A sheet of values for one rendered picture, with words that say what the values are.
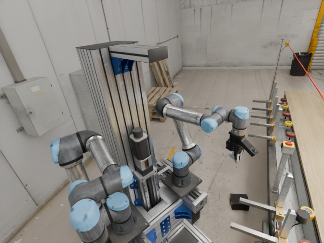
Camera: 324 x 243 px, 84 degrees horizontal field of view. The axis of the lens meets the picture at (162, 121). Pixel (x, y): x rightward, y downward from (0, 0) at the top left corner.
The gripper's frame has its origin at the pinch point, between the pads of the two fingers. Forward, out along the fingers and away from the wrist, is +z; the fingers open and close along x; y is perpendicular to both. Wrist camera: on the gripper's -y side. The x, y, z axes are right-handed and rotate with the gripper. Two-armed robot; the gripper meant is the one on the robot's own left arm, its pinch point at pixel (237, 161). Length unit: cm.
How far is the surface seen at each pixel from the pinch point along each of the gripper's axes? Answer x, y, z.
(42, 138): 89, 224, 43
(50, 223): 121, 169, 132
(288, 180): -27.8, -21.9, 20.1
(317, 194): -53, -37, 42
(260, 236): 3, -23, 46
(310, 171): -75, -26, 42
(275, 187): -51, -11, 55
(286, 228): -5.0, -32.3, 35.0
